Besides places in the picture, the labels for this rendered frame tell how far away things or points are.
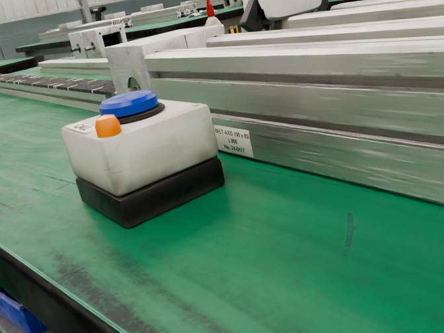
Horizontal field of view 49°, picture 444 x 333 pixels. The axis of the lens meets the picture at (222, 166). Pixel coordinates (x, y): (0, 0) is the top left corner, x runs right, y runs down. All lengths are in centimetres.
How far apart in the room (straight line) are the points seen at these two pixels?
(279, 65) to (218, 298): 16
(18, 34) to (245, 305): 1201
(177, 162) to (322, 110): 10
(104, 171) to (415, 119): 18
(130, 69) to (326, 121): 26
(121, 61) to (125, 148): 24
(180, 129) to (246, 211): 7
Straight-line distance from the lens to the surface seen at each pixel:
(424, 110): 27
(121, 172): 30
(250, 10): 62
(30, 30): 1229
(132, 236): 31
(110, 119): 30
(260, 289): 23
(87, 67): 128
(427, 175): 28
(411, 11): 49
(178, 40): 50
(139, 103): 33
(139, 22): 403
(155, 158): 31
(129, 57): 51
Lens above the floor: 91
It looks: 19 degrees down
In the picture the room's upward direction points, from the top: 12 degrees counter-clockwise
